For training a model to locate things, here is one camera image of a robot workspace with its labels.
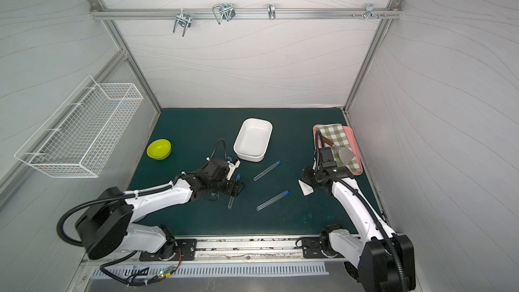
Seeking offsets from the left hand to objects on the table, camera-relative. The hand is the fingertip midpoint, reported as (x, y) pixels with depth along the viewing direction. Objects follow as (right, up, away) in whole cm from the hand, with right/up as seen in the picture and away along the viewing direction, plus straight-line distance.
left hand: (239, 183), depth 85 cm
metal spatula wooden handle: (+52, +10, +15) cm, 55 cm away
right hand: (+28, +4, -2) cm, 28 cm away
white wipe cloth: (+29, -2, +1) cm, 29 cm away
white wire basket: (-50, +23, -14) cm, 57 cm away
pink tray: (+57, +20, +22) cm, 65 cm away
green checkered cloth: (+50, +21, +22) cm, 58 cm away
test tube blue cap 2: (+18, +7, +12) cm, 23 cm away
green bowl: (-42, +13, +14) cm, 47 cm away
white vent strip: (-39, -27, -15) cm, 50 cm away
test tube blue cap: (-2, -3, -7) cm, 8 cm away
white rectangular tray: (+4, +17, +19) cm, 26 cm away
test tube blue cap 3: (+11, -8, -2) cm, 14 cm away
